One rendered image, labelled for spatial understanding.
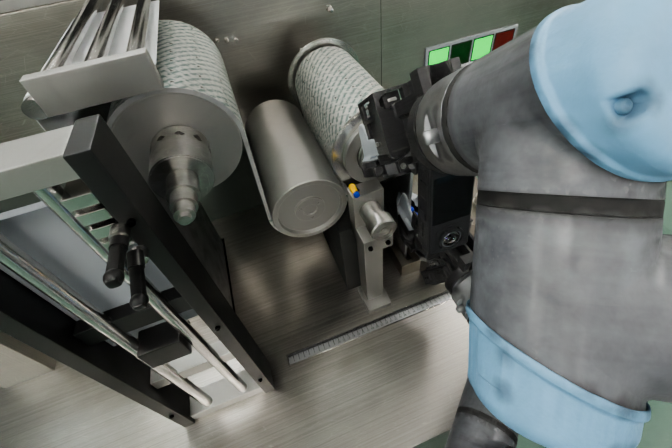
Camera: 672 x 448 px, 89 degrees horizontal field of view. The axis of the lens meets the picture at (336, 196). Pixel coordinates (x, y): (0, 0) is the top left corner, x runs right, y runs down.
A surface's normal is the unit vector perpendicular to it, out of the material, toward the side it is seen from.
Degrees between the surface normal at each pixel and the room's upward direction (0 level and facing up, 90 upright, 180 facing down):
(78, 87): 90
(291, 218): 90
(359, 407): 0
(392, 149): 51
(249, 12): 90
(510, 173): 64
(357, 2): 90
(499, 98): 75
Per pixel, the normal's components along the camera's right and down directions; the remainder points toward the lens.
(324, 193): 0.34, 0.65
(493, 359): -0.91, 0.02
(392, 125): 0.19, 0.06
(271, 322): -0.10, -0.70
